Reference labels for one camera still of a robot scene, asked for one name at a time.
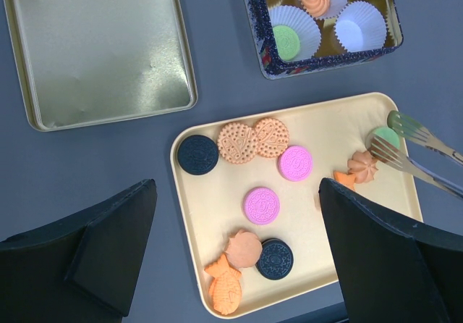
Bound black sandwich cookie top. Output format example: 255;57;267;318
177;135;219;175

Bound orange dotted biscuit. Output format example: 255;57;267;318
217;122;259;164
253;117;289;158

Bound orange dotted biscuit left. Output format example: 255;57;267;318
217;122;259;164

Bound green sandwich cookie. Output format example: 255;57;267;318
365;126;401;149
273;25;301;62

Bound orange dotted biscuit right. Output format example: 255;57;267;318
253;117;289;158

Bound black sandwich cookie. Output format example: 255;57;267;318
255;238;294;280
177;135;219;175

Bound metal serving tongs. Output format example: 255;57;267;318
365;109;463;199

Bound square cookie tin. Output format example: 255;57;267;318
245;0;403;80

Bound peach round scalloped cookie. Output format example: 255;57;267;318
225;230;263;269

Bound orange swirl cookie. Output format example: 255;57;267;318
300;0;331;18
347;151;378;184

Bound orange fish cookie left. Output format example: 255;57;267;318
204;253;242;315

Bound front-right white paper cup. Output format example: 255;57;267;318
334;1;387;52

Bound pink sandwich cookie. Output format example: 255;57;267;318
278;146;313;182
242;187;280;225

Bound pink sandwich cookie lower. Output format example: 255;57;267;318
242;187;280;225

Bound front-left white paper cup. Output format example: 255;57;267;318
269;6;321;62

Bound pink sandwich cookie upper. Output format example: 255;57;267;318
278;146;313;182

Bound yellow plastic tray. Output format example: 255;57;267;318
169;91;424;319

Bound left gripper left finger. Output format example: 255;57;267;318
1;179;158;322

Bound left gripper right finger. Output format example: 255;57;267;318
319;178;462;322

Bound black sandwich cookie bottom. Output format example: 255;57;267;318
255;238;294;280

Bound gold tin lid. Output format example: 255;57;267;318
4;0;198;132

